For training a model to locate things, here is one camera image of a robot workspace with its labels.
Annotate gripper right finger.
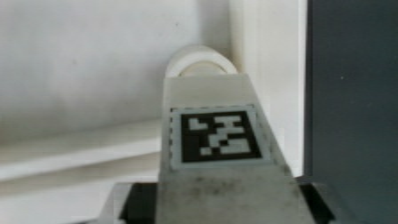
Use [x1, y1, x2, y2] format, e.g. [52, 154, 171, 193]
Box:
[297, 177, 363, 224]

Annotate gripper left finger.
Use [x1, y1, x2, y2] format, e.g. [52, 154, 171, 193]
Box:
[100, 183, 157, 224]

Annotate white table leg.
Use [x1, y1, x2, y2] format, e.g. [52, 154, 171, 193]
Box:
[155, 73, 317, 224]

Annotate white square table top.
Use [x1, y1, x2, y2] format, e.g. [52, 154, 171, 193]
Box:
[0, 0, 308, 224]

